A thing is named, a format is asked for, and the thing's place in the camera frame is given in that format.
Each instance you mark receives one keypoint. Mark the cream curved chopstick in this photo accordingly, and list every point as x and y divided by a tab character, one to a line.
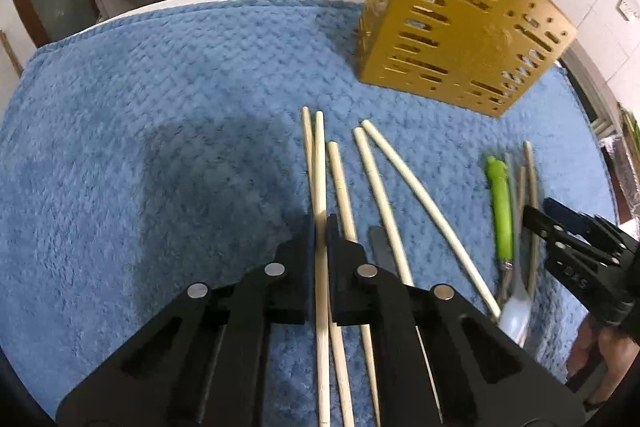
436	215

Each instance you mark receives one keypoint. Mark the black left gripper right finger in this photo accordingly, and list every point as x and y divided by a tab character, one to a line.
439	361

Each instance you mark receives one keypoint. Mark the black flat utensil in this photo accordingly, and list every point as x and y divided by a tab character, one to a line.
381	250

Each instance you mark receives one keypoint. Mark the cream chopstick crossing left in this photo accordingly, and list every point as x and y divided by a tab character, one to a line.
337	349

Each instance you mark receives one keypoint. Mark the yellow perforated utensil holder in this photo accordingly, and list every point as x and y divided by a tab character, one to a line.
479	54

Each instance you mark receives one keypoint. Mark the blue textured towel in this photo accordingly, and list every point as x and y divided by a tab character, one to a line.
166	148

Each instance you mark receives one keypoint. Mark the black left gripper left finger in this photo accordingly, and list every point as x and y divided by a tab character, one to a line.
201	361

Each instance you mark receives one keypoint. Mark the green frog handle utensil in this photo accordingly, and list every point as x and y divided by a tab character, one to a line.
497	176

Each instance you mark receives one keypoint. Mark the brown chopstick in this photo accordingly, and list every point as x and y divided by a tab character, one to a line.
534	203
522	191

